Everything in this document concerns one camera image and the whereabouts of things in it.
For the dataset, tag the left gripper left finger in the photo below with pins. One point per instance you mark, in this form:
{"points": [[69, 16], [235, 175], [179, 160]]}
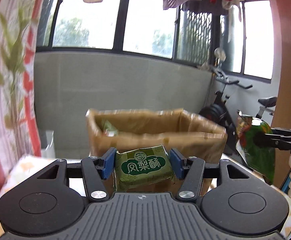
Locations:
{"points": [[93, 170]]}

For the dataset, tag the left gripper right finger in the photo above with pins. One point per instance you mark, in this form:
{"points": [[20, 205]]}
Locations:
{"points": [[192, 171]]}

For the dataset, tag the bright green snack bag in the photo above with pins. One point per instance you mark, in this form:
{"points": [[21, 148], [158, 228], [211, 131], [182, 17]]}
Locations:
{"points": [[260, 159]]}

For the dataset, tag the green pineapple cake packet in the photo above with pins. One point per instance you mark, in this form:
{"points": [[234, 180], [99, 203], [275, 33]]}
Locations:
{"points": [[142, 167]]}

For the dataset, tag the brown cardboard box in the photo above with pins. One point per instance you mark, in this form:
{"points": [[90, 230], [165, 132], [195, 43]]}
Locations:
{"points": [[126, 130]]}

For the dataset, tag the red printed backdrop curtain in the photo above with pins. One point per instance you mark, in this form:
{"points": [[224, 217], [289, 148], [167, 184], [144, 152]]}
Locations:
{"points": [[19, 136]]}

